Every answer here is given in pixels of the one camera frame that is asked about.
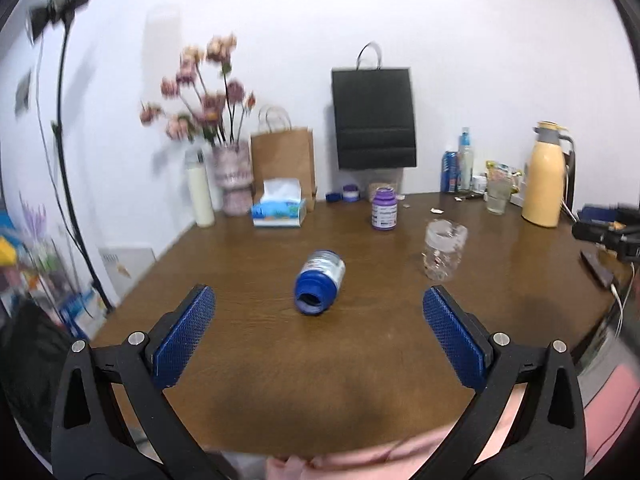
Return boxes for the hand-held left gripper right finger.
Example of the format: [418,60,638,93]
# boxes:
[415,285,587,480]

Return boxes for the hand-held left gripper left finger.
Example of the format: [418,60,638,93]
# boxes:
[51,284,236,480]

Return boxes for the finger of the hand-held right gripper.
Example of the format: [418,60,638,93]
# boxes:
[571,220,627,246]

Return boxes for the blue-capped bottle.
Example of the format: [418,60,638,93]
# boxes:
[294,250,347,316]

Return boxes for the dark phone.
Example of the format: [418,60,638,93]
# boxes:
[580,250,615,288]

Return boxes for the yellow thermos jug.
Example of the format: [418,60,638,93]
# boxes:
[521,121,577,228]

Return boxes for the white board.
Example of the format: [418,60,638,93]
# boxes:
[98,246,157,306]

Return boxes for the clear glass jar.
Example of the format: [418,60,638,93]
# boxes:
[422,220,468,282]

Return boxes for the glass tumbler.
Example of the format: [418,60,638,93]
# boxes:
[485,178,510,216]

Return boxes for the colourful snack packet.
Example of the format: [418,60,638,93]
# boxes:
[486,160,522,187]

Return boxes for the clear spray bottle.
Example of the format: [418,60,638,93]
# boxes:
[457,127,475,193]

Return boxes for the white bottle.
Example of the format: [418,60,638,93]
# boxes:
[184,149,216,227]

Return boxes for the purple bottle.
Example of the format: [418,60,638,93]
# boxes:
[371,187,399,232]

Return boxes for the dark cloth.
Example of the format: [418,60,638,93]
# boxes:
[0,297,76,448]

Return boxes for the blue tissue box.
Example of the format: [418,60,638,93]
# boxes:
[251,178,307,228]

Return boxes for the blue drink can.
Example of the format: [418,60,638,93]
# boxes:
[440,150,459,194]

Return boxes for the colourful cluttered shelf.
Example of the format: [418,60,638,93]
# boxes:
[0,191,108,341]

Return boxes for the pink patterned vase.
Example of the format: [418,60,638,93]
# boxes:
[213,142,254,217]

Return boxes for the brown paper bag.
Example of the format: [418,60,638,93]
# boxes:
[250,105,318,212]

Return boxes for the pink artificial flowers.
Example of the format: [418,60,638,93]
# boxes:
[139,34,257,147]

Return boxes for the black paper bag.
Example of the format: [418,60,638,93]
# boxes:
[331,42,418,171]

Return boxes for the black light stand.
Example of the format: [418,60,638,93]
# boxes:
[27,0,117,313]

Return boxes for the white cable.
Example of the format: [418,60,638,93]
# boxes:
[609,265,637,341]

